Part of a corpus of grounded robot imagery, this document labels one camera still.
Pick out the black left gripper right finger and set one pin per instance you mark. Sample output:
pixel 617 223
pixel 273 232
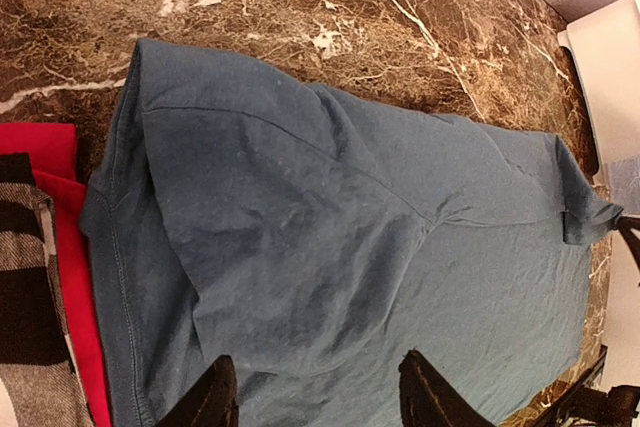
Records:
pixel 428 400

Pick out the black white plaid shirt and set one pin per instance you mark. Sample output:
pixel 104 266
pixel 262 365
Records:
pixel 40 383

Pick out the blue garment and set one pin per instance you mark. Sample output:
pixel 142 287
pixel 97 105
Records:
pixel 315 238

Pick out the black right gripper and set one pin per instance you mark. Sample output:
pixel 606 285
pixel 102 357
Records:
pixel 617 407

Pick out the folded red t-shirt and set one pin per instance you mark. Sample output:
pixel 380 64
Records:
pixel 52 149

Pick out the light blue cloth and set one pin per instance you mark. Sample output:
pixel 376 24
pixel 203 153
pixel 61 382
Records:
pixel 623 181

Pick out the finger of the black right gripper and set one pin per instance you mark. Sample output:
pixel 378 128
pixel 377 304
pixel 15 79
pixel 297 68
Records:
pixel 629 227

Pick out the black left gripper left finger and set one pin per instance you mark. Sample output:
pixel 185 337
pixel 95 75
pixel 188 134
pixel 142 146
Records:
pixel 210 402

